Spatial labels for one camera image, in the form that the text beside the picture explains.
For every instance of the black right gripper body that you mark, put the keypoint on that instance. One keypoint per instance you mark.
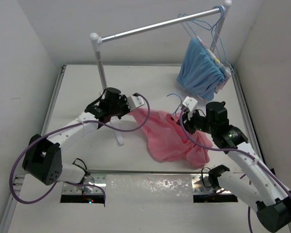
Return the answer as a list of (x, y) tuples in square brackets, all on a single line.
[(198, 122)]

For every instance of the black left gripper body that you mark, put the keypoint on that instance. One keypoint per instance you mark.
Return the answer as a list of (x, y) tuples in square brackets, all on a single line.
[(121, 108)]

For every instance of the pink t shirt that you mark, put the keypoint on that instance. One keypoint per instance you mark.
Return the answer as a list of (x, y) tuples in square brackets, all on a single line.
[(166, 141)]

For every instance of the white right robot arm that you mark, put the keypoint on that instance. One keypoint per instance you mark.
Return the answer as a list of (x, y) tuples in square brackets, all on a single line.
[(265, 194)]

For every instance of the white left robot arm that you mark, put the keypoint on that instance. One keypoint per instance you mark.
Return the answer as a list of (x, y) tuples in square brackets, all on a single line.
[(44, 160)]

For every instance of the blue t shirt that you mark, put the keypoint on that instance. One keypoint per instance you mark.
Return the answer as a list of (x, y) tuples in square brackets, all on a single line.
[(198, 74)]

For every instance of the white clothes rack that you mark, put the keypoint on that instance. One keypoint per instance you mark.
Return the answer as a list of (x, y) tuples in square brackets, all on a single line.
[(183, 19)]

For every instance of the metal base mounting plate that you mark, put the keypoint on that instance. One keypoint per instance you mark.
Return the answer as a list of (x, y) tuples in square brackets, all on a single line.
[(95, 185)]

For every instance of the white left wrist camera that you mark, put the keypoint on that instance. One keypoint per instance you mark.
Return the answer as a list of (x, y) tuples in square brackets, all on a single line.
[(134, 102)]

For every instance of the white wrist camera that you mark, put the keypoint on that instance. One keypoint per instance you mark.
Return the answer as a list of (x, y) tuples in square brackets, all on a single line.
[(134, 102), (189, 105)]

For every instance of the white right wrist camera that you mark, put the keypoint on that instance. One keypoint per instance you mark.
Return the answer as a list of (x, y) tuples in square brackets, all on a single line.
[(189, 105)]

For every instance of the blue wire hanger at end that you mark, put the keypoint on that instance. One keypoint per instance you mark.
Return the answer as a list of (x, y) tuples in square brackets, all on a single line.
[(217, 42)]

